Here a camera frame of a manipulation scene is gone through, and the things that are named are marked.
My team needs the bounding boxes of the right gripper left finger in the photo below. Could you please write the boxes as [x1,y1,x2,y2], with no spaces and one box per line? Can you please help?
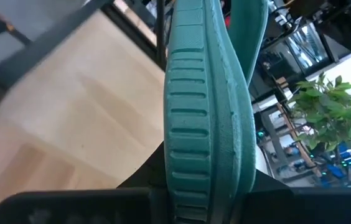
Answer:
[0,142,172,224]

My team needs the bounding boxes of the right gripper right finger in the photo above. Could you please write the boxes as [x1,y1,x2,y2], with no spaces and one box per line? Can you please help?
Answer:
[234,169,351,224]

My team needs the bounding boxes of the green rubber slide sandal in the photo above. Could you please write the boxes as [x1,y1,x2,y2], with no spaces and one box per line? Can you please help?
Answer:
[162,0,269,224]

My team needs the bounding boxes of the blue storage crates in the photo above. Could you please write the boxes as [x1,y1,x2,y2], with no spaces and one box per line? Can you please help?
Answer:
[318,142,351,189]

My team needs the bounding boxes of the potted green tree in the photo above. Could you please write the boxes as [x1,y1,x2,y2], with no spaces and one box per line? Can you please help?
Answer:
[287,73,351,153]

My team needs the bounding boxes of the glass fronted machine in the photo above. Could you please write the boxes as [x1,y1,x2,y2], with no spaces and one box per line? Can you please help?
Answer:
[258,20,332,82]

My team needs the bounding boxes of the wooden shelf black metal frame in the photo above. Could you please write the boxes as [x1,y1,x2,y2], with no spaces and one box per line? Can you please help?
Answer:
[0,0,167,190]

